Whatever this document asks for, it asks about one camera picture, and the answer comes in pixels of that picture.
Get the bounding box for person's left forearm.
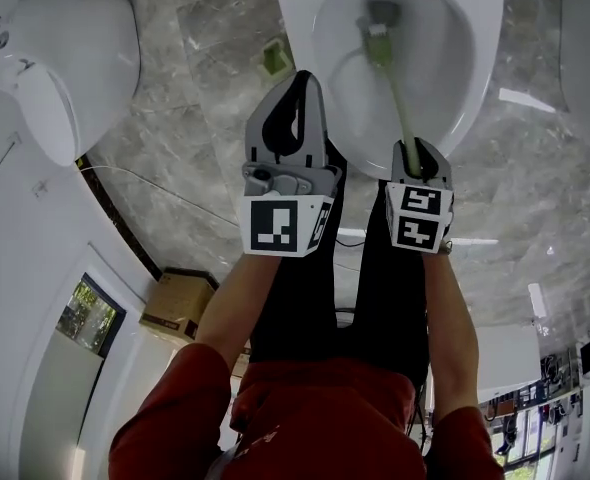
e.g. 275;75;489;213
193;250;282;369

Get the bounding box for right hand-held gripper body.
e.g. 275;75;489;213
384;179;457;257

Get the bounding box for white table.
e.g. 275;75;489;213
474;325;542;405

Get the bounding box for person's right forearm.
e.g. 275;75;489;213
418;250;481;417

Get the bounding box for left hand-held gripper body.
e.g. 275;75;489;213
240;159;345;259

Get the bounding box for person's black trousers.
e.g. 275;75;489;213
248;137;432;392

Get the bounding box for dark-framed window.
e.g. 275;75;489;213
54;271;127;360

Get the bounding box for small green floor object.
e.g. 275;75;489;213
261;37;295;77

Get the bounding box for green toilet brush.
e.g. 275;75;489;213
356;0;424;178

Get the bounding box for person's red shirt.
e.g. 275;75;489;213
108;342;506;480

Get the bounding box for small cardboard box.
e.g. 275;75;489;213
138;266;220;343

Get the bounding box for white closed-lid toilet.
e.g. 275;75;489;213
0;0;142;169

